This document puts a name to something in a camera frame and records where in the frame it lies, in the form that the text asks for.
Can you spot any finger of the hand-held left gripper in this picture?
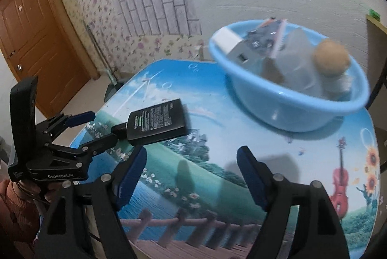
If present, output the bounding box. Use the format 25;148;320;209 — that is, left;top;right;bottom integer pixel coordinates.
50;123;130;160
35;111;97;143

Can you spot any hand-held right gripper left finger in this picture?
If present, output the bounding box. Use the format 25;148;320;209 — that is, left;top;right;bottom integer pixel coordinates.
33;145;148;259

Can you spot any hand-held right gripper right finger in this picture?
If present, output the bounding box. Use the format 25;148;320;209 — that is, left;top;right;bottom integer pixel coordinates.
236;145;353;259

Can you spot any black power adapter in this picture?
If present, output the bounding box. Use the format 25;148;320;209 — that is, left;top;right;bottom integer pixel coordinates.
125;99;186;145

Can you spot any blue plastic basin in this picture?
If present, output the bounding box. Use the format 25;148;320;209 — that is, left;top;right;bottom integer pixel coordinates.
208;20;371;133

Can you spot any clear bag of cotton swabs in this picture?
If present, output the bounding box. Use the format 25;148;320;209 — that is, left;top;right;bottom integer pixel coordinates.
283;29;325;98

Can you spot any white power adapter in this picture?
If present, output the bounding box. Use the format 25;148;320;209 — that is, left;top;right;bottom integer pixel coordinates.
211;27;267;72

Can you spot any grey patterned packet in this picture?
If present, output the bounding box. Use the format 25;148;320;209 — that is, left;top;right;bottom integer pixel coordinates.
245;18;288;59

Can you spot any tan plush toy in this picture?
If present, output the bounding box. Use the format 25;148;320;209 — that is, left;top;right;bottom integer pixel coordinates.
312;39;351;78

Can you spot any person's left forearm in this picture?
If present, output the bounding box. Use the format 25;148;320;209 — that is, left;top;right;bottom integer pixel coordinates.
0;179;41;247

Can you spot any person's left hand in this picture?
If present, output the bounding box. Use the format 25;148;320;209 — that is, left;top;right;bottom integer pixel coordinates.
42;183;64;205

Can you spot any metal pole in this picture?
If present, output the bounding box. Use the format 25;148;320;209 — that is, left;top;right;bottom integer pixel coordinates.
85;21;120;87

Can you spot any wooden door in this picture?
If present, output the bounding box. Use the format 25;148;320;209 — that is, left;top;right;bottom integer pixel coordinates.
0;0;100;119

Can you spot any yellow-topped side table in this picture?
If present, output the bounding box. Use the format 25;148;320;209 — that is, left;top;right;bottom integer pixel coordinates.
364;14;387;175

